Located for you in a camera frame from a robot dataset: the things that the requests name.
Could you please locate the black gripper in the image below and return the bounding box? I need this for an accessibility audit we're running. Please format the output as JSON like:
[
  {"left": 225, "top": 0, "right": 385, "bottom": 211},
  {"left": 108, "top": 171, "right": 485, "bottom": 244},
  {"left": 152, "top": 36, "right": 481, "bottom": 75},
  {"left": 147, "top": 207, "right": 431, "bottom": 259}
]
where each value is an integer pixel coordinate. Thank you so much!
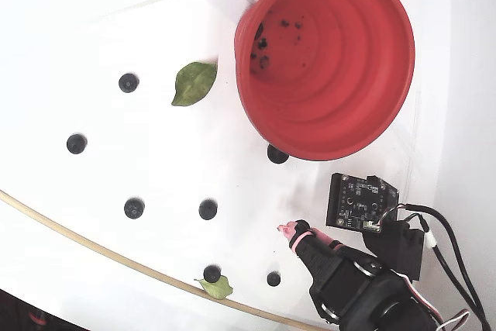
[{"left": 276, "top": 220, "right": 389, "bottom": 325}]

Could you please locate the red collapsible cup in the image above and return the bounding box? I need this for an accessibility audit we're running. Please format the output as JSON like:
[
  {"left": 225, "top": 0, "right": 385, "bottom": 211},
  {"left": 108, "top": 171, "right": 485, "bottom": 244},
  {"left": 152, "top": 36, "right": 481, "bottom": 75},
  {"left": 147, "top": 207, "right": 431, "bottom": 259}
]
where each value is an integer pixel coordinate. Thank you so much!
[{"left": 233, "top": 0, "right": 416, "bottom": 162}]

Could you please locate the medium green leaf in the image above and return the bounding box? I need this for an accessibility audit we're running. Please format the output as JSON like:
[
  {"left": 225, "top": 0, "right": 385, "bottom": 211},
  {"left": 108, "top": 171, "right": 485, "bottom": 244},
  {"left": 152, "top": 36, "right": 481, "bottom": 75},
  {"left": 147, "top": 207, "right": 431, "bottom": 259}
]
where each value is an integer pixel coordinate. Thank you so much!
[{"left": 194, "top": 275, "right": 234, "bottom": 301}]

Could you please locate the white paper sheet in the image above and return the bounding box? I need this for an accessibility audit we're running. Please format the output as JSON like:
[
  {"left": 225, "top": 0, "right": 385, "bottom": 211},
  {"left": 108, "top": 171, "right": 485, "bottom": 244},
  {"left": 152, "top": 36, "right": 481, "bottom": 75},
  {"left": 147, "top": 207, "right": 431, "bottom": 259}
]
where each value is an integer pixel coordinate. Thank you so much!
[{"left": 0, "top": 0, "right": 422, "bottom": 331}]

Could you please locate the large green leaf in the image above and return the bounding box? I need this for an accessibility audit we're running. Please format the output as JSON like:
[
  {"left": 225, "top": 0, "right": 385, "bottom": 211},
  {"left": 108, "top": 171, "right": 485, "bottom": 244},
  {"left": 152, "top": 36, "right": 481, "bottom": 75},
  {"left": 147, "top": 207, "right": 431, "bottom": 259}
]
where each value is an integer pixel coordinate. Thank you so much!
[{"left": 170, "top": 61, "right": 218, "bottom": 108}]

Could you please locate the thin wooden stick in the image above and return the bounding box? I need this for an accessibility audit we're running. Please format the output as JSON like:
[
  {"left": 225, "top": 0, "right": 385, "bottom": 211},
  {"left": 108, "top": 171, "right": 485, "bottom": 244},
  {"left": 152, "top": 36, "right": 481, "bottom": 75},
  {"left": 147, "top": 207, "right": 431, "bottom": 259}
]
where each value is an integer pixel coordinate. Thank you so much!
[{"left": 0, "top": 189, "right": 334, "bottom": 331}]

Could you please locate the black camera module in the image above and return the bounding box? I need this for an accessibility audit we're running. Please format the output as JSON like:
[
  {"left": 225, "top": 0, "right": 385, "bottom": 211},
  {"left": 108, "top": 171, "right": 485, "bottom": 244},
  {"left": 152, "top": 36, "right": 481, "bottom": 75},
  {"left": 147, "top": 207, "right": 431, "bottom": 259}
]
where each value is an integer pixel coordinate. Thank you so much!
[{"left": 325, "top": 171, "right": 401, "bottom": 232}]

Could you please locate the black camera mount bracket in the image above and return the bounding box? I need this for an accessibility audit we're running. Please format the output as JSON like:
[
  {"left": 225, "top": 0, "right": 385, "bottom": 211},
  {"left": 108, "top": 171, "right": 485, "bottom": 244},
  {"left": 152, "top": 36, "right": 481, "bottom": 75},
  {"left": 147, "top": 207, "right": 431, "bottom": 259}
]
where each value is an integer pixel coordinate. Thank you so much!
[{"left": 362, "top": 217, "right": 424, "bottom": 281}]

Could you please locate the white red servo wire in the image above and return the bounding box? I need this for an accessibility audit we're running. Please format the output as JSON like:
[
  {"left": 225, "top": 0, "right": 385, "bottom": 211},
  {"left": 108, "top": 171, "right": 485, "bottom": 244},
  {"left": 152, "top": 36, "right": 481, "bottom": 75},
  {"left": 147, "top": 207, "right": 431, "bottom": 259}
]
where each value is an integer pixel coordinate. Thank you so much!
[{"left": 387, "top": 271, "right": 472, "bottom": 328}]

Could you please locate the black camera cable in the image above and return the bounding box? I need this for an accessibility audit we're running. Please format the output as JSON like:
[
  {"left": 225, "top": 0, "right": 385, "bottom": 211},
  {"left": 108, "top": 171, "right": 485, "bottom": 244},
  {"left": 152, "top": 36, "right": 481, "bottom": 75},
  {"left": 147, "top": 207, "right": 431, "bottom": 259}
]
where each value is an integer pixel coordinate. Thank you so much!
[
  {"left": 398, "top": 203, "right": 493, "bottom": 331},
  {"left": 408, "top": 214, "right": 484, "bottom": 322}
]

